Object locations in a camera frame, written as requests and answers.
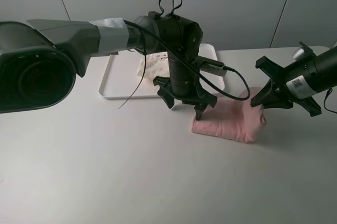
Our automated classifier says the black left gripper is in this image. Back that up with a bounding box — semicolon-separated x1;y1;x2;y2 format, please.
153;55;217;120

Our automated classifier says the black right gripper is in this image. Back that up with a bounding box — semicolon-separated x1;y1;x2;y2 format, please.
250;56;322;116

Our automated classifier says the pink towel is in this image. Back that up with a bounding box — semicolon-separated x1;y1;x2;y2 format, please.
191;98;266;143

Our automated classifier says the white towel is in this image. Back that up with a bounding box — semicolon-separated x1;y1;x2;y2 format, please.
137;52;170;80

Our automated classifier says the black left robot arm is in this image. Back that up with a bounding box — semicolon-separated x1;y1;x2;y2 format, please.
1;12;217;119

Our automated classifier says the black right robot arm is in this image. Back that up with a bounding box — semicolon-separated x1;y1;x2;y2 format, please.
251;42;336;117

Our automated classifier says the white plastic tray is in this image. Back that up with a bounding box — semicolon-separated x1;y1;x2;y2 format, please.
99;44;225;99

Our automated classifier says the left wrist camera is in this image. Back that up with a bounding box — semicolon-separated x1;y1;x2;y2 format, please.
195;56;227;77

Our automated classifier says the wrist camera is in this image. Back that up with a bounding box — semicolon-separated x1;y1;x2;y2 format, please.
195;56;227;77
292;42;316;61

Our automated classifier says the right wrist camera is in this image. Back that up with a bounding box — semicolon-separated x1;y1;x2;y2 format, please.
292;42;316;61

